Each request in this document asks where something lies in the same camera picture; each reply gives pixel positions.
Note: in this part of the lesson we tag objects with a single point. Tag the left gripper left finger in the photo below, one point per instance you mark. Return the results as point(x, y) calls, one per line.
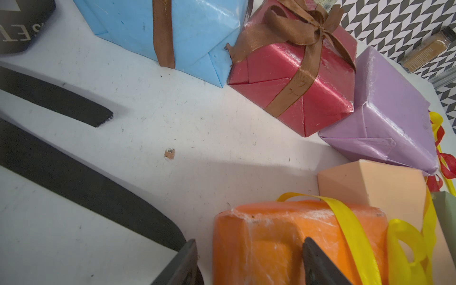
point(183, 268)

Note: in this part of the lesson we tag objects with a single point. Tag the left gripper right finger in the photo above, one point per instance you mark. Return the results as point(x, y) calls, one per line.
point(319, 269)

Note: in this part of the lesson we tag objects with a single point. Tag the orange gift box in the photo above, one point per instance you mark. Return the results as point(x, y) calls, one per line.
point(261, 244)

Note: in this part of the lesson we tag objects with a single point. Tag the peach gift box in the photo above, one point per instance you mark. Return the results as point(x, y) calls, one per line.
point(400, 192)

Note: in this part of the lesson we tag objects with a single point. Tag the green gift box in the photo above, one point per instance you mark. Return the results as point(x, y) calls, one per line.
point(445, 206)

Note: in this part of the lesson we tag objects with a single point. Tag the black ribbon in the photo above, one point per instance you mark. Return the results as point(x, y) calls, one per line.
point(39, 162)

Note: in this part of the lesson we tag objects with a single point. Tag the purple gift box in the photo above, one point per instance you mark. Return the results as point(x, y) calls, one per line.
point(390, 123)

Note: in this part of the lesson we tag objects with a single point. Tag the yellow ribbon of peach box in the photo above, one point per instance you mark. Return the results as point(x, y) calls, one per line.
point(441, 153)

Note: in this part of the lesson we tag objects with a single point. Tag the red gift box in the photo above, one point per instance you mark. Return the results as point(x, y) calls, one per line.
point(295, 61)

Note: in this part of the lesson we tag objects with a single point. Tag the blue gift box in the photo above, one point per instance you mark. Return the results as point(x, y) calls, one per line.
point(201, 30)

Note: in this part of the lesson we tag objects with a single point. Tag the brown ribbon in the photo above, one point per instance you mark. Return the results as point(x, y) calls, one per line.
point(294, 22)
point(163, 33)

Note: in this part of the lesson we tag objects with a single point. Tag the brown ribbon on blue box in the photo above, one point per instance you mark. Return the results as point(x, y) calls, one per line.
point(163, 33)

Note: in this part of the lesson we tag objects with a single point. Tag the brown spice jar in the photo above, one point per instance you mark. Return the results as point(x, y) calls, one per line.
point(428, 50)

